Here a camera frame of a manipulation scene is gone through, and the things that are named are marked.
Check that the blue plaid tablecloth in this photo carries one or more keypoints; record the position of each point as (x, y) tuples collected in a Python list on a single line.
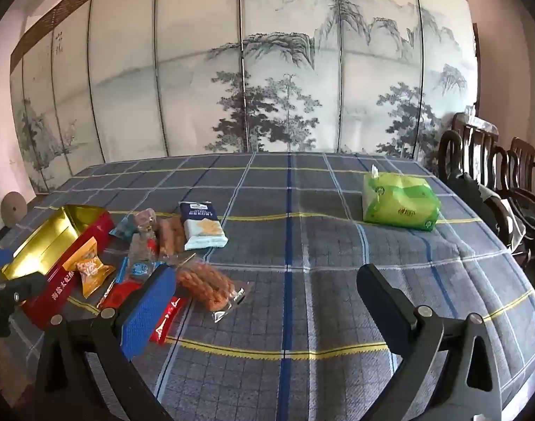
[(302, 237)]

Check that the orange candy packet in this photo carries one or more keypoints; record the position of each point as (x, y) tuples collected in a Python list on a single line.
[(90, 269)]

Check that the green tissue pack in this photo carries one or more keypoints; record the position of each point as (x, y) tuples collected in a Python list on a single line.
[(399, 201)]

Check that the small blue candy packet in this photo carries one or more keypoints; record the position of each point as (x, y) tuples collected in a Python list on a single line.
[(123, 227)]

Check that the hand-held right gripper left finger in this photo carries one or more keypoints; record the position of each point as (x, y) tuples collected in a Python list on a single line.
[(147, 311)]

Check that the blue clear chocolate ball packet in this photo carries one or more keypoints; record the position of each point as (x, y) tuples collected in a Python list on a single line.
[(138, 270)]

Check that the clear dark snack packet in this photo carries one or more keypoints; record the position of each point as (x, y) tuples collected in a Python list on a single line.
[(142, 248)]

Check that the red tin box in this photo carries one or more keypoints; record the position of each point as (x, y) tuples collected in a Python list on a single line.
[(52, 289)]

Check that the painted folding screen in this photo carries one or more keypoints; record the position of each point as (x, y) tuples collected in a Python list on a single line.
[(250, 74)]

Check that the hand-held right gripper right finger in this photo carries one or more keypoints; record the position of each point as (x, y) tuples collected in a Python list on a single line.
[(381, 302)]

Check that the dark wooden chair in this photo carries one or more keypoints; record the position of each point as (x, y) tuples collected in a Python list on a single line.
[(524, 162), (469, 149)]

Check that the small twisted dough snack packet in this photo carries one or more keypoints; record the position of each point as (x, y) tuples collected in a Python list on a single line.
[(169, 234)]

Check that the red snack packet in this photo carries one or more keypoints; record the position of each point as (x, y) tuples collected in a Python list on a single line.
[(166, 320)]

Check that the blue white cracker packet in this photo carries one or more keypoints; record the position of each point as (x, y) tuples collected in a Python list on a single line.
[(201, 228)]

